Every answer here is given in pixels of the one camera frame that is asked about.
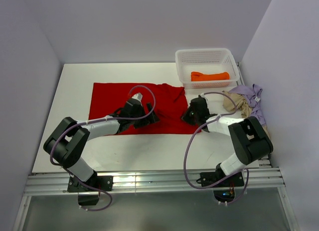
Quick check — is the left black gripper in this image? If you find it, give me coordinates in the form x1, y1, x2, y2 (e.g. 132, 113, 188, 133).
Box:
129, 102, 160, 129

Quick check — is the red t-shirt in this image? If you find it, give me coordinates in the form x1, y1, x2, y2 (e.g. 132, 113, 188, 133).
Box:
89, 83, 197, 135

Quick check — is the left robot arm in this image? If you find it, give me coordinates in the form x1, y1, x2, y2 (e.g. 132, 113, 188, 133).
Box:
43, 98, 160, 191

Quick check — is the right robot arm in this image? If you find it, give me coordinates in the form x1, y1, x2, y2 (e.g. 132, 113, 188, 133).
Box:
182, 95, 274, 186

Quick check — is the rolled orange t-shirt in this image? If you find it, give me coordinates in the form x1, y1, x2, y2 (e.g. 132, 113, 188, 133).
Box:
191, 71, 230, 82

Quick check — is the beige t-shirt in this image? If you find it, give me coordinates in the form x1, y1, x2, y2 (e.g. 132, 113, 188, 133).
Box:
222, 91, 270, 138

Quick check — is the white plastic basket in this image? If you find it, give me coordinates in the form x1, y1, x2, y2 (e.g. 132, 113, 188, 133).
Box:
175, 48, 240, 89

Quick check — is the purple t-shirt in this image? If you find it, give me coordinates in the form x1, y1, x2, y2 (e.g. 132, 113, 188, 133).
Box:
229, 84, 266, 126

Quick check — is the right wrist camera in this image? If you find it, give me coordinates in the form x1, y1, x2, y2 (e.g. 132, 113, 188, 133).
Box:
198, 93, 208, 101

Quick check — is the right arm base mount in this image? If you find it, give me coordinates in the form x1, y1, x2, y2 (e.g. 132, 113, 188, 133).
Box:
196, 166, 248, 206

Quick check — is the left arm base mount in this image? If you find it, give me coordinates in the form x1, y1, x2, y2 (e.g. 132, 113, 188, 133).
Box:
67, 175, 113, 211

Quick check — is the aluminium rail frame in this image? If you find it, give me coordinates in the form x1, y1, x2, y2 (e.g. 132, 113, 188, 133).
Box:
13, 157, 300, 231

